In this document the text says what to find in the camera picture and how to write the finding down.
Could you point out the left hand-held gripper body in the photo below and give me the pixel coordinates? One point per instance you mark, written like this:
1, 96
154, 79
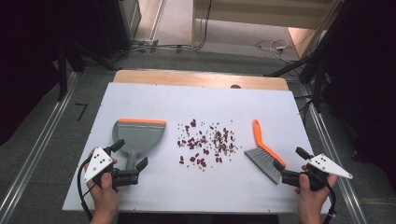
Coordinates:
99, 161

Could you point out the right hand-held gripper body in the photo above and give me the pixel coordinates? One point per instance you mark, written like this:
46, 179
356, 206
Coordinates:
323, 165

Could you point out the orange brush with grey bristles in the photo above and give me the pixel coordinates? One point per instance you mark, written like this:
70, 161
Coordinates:
264, 157

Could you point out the grey dustpan with orange edge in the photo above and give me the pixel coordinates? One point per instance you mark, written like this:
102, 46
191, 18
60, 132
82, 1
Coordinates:
140, 137

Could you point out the red beans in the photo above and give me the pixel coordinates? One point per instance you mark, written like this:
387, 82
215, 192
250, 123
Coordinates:
199, 144

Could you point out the person's left hand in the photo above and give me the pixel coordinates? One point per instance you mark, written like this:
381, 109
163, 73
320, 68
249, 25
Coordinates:
104, 196

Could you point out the person's right hand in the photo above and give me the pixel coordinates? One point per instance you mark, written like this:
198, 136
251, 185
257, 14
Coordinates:
311, 200

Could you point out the white table board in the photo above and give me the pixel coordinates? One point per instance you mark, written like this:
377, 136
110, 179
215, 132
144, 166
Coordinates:
193, 102

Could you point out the black metal stand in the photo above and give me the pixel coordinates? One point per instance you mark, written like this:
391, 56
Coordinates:
62, 74

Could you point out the black curtain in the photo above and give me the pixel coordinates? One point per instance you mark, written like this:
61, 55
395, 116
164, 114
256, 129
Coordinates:
28, 62
364, 77

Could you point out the wooden table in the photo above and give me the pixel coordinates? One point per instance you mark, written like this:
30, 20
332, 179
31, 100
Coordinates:
186, 78

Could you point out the dark cabinet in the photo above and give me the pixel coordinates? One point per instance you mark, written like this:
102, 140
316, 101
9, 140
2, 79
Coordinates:
113, 28

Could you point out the light wooden shelf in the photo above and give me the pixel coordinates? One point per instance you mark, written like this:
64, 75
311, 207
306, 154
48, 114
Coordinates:
264, 14

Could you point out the aluminium floor rail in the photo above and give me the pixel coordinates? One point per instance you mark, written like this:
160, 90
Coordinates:
336, 149
37, 146

